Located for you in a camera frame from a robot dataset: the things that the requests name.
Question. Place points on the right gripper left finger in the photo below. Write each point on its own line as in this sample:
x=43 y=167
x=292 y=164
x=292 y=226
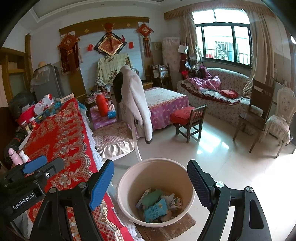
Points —
x=52 y=221

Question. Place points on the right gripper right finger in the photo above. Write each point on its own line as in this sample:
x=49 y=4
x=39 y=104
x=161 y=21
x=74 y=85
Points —
x=249 y=221

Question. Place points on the white medicine box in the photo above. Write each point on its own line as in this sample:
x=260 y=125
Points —
x=139 y=203

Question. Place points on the blue snack bag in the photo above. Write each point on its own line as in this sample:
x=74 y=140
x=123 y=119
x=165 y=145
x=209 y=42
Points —
x=156 y=211

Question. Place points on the beige trash bin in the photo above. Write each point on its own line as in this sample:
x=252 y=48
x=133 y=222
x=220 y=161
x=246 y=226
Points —
x=167 y=178

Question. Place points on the pink cup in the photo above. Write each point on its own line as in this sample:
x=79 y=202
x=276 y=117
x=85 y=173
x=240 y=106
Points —
x=15 y=157

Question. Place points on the white pink small bottle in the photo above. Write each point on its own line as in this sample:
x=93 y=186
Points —
x=24 y=157

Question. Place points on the red floral tablecloth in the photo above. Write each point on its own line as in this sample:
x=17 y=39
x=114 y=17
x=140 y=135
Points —
x=66 y=135

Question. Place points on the red thermos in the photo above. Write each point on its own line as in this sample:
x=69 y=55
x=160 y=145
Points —
x=102 y=104

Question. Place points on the white ornate chair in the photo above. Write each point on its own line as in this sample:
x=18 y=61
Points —
x=279 y=123

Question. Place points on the grey fridge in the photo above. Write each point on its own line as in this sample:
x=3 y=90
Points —
x=46 y=80

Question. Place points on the chair with white coat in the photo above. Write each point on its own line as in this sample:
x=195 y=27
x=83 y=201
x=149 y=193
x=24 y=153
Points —
x=128 y=96

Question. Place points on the small red cushioned chair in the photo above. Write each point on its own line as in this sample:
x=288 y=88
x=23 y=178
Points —
x=188 y=121

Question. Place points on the purple covered low table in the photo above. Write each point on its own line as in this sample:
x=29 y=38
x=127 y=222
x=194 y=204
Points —
x=162 y=103

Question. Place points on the dark wooden chair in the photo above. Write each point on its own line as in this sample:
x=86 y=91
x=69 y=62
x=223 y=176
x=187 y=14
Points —
x=258 y=110

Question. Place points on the floral sofa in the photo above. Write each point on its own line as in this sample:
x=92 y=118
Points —
x=219 y=89

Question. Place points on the red chinese knot left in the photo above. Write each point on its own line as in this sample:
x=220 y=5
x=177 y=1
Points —
x=69 y=53

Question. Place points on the red chinese knot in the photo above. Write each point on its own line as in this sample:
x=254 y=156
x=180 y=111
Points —
x=144 y=30
x=69 y=53

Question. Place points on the red chinese knot right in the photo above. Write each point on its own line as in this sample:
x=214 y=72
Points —
x=144 y=30

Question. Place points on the window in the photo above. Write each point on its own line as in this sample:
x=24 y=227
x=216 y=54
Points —
x=224 y=36

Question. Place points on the beige curtain right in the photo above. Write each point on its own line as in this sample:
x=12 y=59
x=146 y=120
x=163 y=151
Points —
x=262 y=66

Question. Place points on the framed red wall decoration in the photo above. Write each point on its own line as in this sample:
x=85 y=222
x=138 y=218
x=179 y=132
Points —
x=110 y=44

